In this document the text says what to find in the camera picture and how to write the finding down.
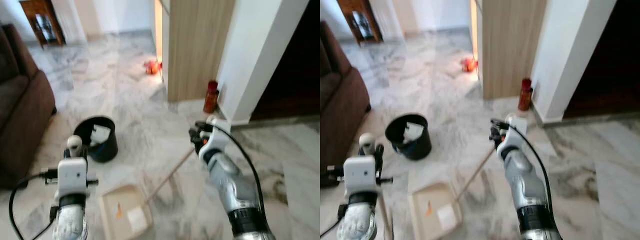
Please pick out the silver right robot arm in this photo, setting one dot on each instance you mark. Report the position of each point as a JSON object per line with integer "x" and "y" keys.
{"x": 232, "y": 185}
{"x": 527, "y": 185}

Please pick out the black plastic bucket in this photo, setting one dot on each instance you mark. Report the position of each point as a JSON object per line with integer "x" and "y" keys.
{"x": 415, "y": 150}
{"x": 102, "y": 152}

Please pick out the white paper scrap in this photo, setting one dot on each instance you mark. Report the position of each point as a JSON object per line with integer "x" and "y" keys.
{"x": 446, "y": 217}
{"x": 100, "y": 135}
{"x": 413, "y": 131}
{"x": 136, "y": 218}

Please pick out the light wood panel partition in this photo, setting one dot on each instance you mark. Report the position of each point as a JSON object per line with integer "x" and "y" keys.
{"x": 510, "y": 50}
{"x": 200, "y": 50}

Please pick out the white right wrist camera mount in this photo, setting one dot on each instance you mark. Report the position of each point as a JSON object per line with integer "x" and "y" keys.
{"x": 217, "y": 140}
{"x": 515, "y": 135}

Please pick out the red metal canister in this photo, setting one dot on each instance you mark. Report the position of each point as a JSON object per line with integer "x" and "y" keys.
{"x": 525, "y": 95}
{"x": 211, "y": 97}

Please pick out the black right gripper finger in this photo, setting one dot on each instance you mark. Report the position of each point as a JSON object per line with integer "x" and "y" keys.
{"x": 194, "y": 136}
{"x": 493, "y": 134}

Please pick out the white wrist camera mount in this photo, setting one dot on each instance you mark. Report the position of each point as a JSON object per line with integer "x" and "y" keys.
{"x": 515, "y": 135}
{"x": 359, "y": 174}
{"x": 72, "y": 175}
{"x": 217, "y": 140}

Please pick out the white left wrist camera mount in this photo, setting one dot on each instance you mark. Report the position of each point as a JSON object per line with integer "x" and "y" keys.
{"x": 359, "y": 174}
{"x": 72, "y": 175}

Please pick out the small brown wooden cabinet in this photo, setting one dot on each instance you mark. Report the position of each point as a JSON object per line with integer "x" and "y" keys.
{"x": 42, "y": 22}
{"x": 360, "y": 20}

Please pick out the dark brown sofa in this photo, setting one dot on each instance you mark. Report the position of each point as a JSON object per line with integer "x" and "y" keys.
{"x": 340, "y": 115}
{"x": 20, "y": 115}

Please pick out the red floor offering tray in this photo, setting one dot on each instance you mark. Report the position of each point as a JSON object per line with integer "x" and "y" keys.
{"x": 152, "y": 67}
{"x": 469, "y": 65}

